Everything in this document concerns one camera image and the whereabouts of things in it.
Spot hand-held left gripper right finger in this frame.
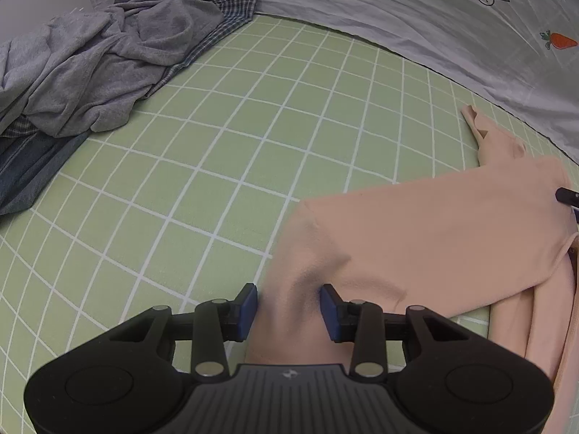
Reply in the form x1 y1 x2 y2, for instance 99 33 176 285
320 284 471 378

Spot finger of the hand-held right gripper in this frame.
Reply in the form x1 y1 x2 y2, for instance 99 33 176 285
555 187 579 225

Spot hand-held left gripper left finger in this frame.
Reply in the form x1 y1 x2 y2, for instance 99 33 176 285
109 282 258 378

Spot beige long-sleeve shirt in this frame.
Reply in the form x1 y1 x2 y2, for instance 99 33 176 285
246 104 579 434

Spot green grid mat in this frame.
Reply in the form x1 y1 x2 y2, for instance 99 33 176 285
0 13 579 434

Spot grey printed bed sheet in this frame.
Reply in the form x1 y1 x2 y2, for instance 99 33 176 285
79 0 579 166

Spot blue denim jeans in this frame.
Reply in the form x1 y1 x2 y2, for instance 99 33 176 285
0 131 91 215

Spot grey shirt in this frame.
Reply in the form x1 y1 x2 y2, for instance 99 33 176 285
0 0 225 139

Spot plaid shirt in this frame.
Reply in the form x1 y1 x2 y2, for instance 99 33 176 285
0 0 261 139

